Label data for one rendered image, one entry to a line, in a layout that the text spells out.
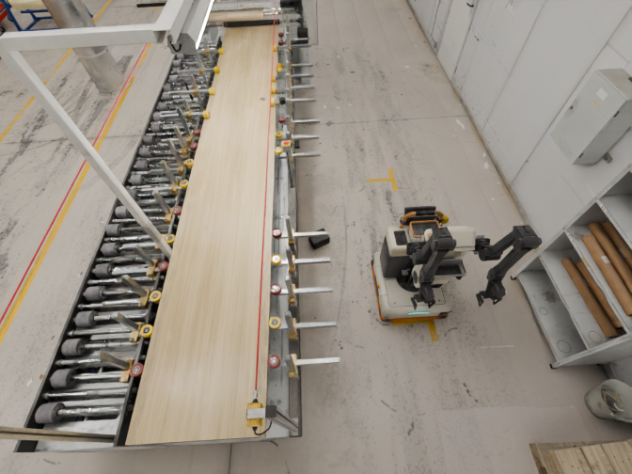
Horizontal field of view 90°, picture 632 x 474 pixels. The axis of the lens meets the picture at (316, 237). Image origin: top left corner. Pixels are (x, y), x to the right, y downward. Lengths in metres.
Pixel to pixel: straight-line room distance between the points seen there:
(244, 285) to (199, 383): 0.68
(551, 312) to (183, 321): 3.15
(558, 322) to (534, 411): 0.81
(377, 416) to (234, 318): 1.47
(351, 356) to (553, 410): 1.68
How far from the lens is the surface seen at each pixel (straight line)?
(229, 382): 2.19
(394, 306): 2.96
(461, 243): 2.12
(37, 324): 4.26
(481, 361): 3.34
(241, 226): 2.67
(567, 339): 3.63
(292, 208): 2.97
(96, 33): 1.63
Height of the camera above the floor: 2.97
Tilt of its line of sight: 56 degrees down
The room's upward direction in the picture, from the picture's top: 3 degrees counter-clockwise
